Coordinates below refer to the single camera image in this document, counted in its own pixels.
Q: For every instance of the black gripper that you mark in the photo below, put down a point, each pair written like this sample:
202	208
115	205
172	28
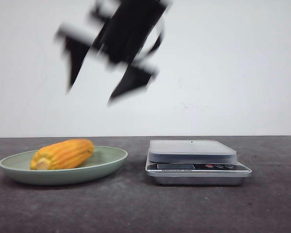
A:
121	38

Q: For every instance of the yellow corn cob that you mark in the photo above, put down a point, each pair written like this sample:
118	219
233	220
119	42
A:
63	155

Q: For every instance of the green oval plate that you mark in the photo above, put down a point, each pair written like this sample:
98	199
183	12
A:
104	161

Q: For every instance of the silver digital kitchen scale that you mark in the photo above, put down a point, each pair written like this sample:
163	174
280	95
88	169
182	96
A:
194	162

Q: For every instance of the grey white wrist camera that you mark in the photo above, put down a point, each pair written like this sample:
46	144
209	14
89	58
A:
67	31

